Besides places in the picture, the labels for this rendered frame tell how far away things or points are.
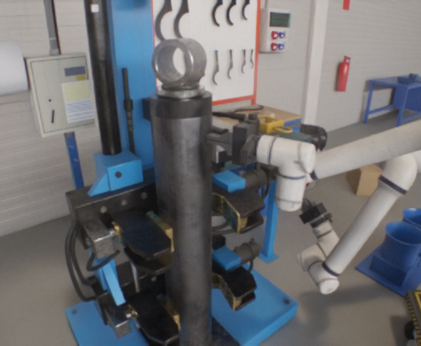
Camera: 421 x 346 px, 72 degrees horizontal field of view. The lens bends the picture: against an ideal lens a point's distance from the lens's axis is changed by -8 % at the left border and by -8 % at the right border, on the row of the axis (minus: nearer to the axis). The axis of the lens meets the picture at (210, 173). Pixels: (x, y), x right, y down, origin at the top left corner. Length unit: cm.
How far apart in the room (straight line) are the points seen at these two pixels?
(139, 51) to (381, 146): 101
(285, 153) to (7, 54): 132
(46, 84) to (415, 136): 158
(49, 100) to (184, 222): 97
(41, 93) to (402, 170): 164
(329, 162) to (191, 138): 45
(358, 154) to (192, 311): 96
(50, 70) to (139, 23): 56
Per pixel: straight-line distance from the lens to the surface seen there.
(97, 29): 127
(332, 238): 150
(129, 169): 129
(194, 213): 114
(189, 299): 143
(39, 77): 172
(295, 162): 91
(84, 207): 124
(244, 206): 130
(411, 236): 272
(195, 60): 100
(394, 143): 103
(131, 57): 140
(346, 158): 104
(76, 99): 177
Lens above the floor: 168
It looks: 26 degrees down
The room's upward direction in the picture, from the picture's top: straight up
